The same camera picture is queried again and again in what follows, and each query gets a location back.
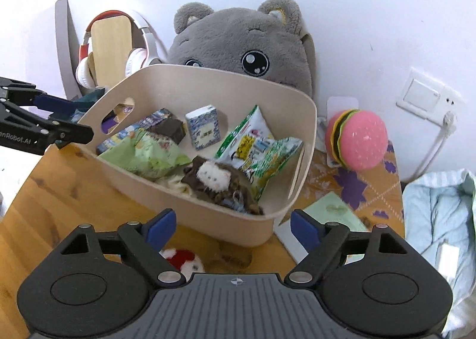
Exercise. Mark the grey plush animal toy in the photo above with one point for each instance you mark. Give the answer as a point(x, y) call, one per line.
point(230, 37)

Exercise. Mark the pink burger toy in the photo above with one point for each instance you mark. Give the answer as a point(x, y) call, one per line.
point(360, 138)

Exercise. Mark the green and white snack packet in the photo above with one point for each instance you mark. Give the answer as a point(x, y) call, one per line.
point(253, 149)

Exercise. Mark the light blue cloth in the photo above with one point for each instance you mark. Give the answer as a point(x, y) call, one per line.
point(435, 205)

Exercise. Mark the cream scrunchie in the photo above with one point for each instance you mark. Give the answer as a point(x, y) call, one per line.
point(174, 182)

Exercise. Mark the light green snack bag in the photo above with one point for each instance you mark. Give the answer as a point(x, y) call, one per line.
point(148, 156)

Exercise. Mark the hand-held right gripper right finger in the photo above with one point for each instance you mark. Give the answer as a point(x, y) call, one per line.
point(305, 229)

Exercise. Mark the white wall socket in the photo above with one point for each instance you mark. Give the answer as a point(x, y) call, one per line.
point(420, 93)

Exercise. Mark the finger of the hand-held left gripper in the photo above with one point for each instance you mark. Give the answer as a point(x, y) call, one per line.
point(74, 134)
point(55, 104)

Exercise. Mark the brown and white plush pouch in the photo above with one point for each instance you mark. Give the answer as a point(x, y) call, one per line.
point(223, 182)

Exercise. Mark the beige plastic storage bin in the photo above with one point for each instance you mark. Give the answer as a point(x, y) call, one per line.
point(241, 225)

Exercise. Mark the flat green and white packet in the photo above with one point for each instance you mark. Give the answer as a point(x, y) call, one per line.
point(334, 212)

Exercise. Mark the wooden desk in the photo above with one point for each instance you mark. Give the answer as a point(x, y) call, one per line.
point(55, 194)

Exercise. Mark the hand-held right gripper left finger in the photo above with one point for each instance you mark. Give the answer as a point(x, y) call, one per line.
point(162, 229)

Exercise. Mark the long colourful blue box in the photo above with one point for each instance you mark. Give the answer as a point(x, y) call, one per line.
point(156, 119)

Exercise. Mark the small white and blue box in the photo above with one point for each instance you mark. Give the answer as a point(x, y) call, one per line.
point(202, 127)

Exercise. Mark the red and white plush accessory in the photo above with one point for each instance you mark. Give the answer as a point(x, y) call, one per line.
point(182, 259)

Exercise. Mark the orange mat with purple flowers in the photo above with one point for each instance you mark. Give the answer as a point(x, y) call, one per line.
point(372, 190)

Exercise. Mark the wooden headphone stand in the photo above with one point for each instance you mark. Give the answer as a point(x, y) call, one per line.
point(111, 41)

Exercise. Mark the red and white headphones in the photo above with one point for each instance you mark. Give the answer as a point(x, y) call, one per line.
point(139, 60)

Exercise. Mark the dark green tissue pack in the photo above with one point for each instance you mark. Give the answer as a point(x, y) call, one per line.
point(91, 99)

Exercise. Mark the white charger block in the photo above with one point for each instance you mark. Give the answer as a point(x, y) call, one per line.
point(448, 259)

